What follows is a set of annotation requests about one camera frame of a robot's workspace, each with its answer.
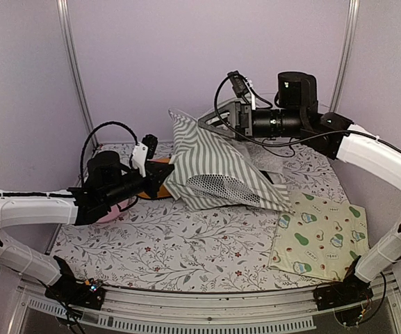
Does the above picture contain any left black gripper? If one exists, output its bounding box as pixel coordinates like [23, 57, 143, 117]
[103, 161, 174, 207]

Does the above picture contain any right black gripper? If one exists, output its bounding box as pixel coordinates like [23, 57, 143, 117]
[199, 100, 306, 141]

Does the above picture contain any striped fabric pet tent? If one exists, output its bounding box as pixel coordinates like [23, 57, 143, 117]
[164, 109, 292, 212]

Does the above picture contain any avocado print cushion mat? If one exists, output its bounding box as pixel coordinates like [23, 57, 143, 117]
[269, 191, 369, 281]

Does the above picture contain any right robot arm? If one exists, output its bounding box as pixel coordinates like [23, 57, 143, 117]
[198, 71, 401, 303]

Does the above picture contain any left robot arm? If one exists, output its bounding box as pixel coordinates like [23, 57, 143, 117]
[0, 151, 174, 302]

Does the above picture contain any yellow double pet feeder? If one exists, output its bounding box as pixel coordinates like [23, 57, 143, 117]
[138, 157, 174, 200]

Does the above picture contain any pink round plate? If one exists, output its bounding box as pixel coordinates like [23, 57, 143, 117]
[97, 205, 127, 223]

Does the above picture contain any floral table cloth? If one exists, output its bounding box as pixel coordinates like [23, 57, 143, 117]
[51, 145, 348, 292]

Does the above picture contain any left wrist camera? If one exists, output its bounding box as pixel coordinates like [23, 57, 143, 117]
[130, 134, 158, 177]

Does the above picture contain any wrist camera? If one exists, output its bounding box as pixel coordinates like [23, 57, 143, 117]
[227, 71, 256, 110]
[130, 134, 158, 177]

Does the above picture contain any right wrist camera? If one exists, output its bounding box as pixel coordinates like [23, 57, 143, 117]
[227, 71, 256, 110]

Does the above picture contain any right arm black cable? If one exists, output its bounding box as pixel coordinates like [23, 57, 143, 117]
[213, 74, 401, 164]

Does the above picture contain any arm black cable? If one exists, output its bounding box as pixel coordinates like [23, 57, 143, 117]
[213, 74, 401, 164]
[79, 120, 139, 182]

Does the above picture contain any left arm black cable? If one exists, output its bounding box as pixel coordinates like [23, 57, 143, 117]
[79, 120, 139, 182]

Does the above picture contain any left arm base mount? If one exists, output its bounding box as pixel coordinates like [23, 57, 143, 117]
[44, 256, 106, 310]

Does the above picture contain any right aluminium frame post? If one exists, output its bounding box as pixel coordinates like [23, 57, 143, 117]
[329, 0, 360, 112]

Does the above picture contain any aluminium frame post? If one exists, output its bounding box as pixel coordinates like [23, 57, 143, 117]
[329, 0, 360, 112]
[56, 0, 95, 134]

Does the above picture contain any left aluminium frame post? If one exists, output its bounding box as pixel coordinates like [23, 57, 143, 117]
[56, 0, 95, 134]

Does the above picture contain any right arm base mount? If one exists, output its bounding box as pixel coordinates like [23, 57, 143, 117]
[313, 256, 373, 328]

